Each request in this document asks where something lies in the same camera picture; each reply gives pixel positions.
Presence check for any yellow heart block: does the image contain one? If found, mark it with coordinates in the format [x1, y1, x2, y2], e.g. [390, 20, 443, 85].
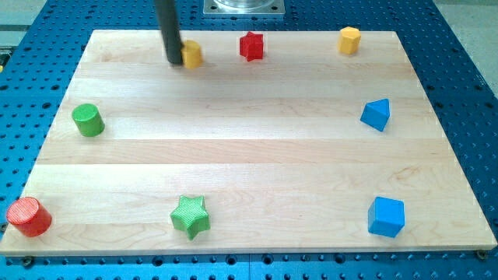
[181, 40, 203, 69]

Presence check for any blue cube block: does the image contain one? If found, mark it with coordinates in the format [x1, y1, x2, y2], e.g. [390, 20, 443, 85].
[367, 197, 405, 238]

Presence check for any light wooden board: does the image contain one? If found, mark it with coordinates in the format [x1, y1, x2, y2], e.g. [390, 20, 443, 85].
[1, 30, 496, 256]

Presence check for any green star block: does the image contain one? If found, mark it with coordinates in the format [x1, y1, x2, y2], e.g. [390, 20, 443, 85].
[170, 195, 211, 240]

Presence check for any red star block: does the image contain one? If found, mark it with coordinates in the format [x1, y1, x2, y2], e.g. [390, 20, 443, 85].
[239, 32, 264, 61]

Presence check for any blue triangular prism block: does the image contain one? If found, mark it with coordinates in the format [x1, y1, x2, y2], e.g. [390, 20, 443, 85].
[360, 99, 391, 131]

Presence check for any yellow hexagon block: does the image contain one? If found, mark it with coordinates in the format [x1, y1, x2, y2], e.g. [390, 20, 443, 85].
[338, 26, 361, 54]

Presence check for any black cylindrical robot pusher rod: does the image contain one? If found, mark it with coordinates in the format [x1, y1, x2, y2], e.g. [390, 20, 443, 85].
[154, 0, 183, 65]

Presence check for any green cylinder block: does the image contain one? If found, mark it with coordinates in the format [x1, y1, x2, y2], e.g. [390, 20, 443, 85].
[72, 103, 105, 137]

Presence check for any blue perforated metal table plate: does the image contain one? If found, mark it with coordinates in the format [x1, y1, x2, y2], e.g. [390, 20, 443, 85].
[1, 0, 497, 279]

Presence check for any red cylinder block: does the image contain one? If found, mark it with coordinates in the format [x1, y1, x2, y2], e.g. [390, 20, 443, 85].
[6, 197, 52, 237]

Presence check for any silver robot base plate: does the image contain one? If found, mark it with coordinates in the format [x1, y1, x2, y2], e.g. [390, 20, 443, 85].
[203, 0, 286, 16]

